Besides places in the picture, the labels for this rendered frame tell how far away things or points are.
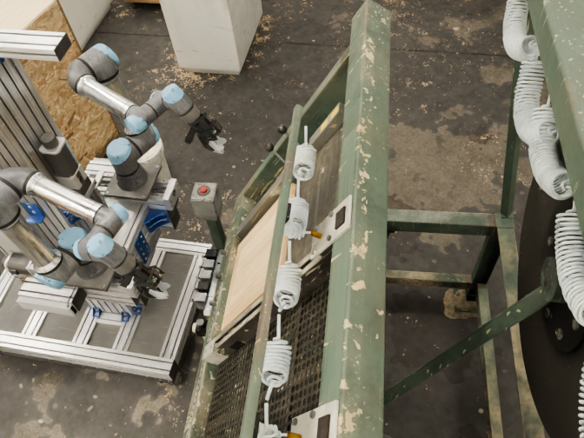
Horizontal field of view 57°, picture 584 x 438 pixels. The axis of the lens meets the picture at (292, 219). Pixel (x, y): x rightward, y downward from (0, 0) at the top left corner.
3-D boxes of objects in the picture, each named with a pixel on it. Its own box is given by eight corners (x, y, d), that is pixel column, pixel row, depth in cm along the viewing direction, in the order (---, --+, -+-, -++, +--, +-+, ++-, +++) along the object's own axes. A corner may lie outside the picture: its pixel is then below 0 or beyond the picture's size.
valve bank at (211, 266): (209, 260, 290) (200, 235, 271) (235, 262, 288) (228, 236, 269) (188, 348, 261) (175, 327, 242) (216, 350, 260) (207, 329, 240)
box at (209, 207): (202, 202, 291) (195, 181, 276) (223, 203, 289) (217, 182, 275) (197, 221, 284) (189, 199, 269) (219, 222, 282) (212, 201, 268)
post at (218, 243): (229, 277, 349) (206, 207, 289) (238, 277, 348) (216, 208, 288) (228, 285, 346) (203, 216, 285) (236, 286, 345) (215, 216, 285)
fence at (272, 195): (245, 229, 262) (237, 227, 261) (348, 106, 190) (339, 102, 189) (243, 238, 259) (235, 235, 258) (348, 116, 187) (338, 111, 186)
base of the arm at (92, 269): (69, 276, 235) (60, 265, 227) (83, 248, 243) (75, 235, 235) (101, 282, 232) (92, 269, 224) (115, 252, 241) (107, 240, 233)
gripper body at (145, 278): (159, 292, 183) (134, 274, 176) (142, 295, 188) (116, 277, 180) (167, 273, 188) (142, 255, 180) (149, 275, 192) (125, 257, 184)
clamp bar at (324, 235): (221, 347, 227) (167, 330, 220) (385, 209, 137) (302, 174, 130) (216, 369, 221) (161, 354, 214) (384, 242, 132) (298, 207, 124)
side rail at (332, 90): (263, 194, 278) (244, 186, 275) (388, 39, 195) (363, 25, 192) (262, 203, 275) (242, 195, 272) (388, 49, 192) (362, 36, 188)
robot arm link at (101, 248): (92, 230, 175) (107, 230, 170) (116, 248, 182) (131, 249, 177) (79, 251, 172) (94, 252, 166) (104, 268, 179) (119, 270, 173)
